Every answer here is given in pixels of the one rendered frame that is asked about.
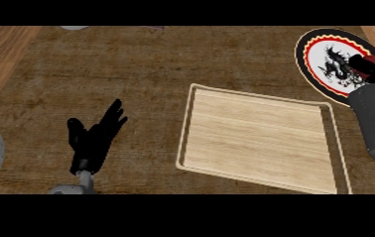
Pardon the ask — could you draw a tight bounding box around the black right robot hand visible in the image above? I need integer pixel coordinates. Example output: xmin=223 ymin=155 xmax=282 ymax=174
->
xmin=347 ymin=54 xmax=375 ymax=80

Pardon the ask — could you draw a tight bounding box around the black-rimmed plate with horse print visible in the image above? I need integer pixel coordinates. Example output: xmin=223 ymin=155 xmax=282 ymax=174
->
xmin=293 ymin=27 xmax=375 ymax=108

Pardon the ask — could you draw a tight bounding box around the pale wooden tray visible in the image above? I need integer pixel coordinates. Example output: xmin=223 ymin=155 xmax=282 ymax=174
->
xmin=175 ymin=82 xmax=355 ymax=195

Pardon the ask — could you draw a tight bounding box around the pale grey round object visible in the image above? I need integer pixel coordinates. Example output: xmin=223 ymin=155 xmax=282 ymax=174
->
xmin=59 ymin=25 xmax=92 ymax=32

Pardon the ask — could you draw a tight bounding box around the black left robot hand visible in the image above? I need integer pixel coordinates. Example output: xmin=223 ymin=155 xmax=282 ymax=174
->
xmin=67 ymin=98 xmax=129 ymax=177

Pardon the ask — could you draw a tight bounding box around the brown woven placemat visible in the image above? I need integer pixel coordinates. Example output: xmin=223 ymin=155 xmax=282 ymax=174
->
xmin=0 ymin=25 xmax=375 ymax=195

